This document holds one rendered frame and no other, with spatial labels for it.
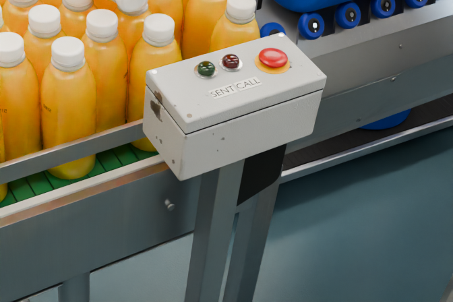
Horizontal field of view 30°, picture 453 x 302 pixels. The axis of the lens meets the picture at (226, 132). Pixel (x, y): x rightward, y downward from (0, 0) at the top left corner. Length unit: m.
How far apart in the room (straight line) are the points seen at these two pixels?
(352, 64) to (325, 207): 1.00
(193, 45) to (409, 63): 0.47
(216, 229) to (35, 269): 0.25
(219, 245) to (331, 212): 1.19
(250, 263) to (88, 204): 0.70
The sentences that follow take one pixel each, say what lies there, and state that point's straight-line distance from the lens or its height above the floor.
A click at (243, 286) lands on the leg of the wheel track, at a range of 1.85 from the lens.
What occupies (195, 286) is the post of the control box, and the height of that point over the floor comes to 0.69.
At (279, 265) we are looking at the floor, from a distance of 2.24.
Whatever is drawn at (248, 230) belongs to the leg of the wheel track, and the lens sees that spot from 1.70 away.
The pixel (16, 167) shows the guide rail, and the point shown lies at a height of 0.97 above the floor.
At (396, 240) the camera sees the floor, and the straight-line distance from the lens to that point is 2.38.
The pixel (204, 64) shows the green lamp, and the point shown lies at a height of 1.11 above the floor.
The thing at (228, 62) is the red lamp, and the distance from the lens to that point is 1.02.
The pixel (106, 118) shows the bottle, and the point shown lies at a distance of 1.15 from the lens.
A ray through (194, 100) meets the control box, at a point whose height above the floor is 1.10.
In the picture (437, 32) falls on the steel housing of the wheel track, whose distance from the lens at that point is 1.57.
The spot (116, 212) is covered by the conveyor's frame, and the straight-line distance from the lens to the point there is 1.19.
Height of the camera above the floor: 1.74
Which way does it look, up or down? 43 degrees down
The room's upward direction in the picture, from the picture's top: 9 degrees clockwise
